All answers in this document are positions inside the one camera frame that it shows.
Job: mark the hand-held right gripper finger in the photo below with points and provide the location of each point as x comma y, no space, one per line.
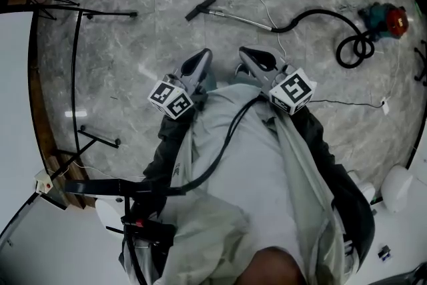
278,60
250,65

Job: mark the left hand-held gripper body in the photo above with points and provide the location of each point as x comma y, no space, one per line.
170,100

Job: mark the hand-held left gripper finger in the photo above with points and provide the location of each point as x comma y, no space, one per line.
207,63
199,52

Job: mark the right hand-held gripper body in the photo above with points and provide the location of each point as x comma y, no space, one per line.
293,93

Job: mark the person's right forearm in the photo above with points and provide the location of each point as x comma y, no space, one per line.
313,133

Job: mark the person's left forearm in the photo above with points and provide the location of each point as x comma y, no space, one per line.
170,143

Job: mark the green and red vacuum cleaner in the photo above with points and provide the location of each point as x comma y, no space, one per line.
377,18

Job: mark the person's torso in white clothing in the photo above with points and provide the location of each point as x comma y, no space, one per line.
253,160

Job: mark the white power socket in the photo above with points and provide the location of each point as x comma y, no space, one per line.
386,107

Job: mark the white rounded chair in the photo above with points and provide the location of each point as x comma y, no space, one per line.
365,190
108,213
398,188

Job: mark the black office chair base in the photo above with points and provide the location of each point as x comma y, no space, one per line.
422,66

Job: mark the black box with red button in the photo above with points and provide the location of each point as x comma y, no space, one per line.
156,232

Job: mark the white desk with wooden edge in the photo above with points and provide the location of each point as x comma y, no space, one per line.
36,93

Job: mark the white box with red button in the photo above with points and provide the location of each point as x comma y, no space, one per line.
43,183

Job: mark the person's face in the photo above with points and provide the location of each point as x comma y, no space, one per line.
273,267

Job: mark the small dark gadget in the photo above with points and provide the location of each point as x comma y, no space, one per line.
384,252

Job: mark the black metal desk leg frame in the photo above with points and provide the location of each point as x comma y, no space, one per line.
74,76

